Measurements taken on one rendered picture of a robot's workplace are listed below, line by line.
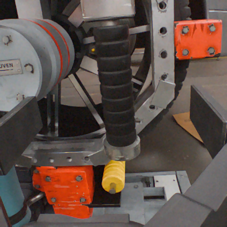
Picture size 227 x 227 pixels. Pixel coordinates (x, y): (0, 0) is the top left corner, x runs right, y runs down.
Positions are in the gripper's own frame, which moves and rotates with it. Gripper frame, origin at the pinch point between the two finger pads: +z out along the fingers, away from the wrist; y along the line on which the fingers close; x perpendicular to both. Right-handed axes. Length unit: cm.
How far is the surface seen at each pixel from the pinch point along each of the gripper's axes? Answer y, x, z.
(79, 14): -9.5, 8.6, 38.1
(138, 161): 1, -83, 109
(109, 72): -0.4, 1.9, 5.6
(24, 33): -12.6, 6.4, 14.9
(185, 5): 14.0, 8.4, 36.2
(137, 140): 1.9, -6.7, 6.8
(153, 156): 12, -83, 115
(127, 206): -3, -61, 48
